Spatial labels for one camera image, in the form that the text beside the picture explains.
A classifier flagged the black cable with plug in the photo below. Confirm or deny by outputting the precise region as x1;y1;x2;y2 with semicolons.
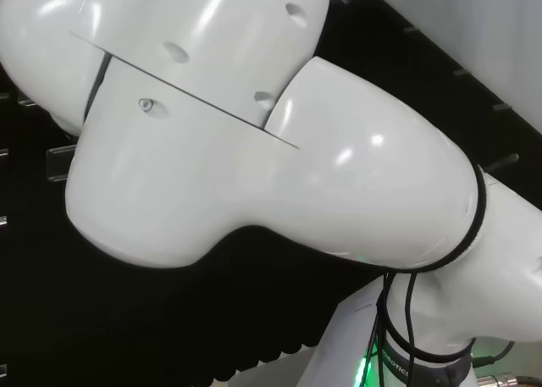
471;338;517;366

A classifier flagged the thin black cable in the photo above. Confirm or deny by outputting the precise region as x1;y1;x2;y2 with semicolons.
364;271;474;387

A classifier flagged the black bench cloth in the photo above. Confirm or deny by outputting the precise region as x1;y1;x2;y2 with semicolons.
0;0;542;374

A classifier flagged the pale board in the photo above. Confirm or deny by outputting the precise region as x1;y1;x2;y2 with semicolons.
296;284;384;387

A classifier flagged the clear acrylic funnel stand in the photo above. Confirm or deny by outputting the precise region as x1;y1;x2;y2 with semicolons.
18;97;79;184

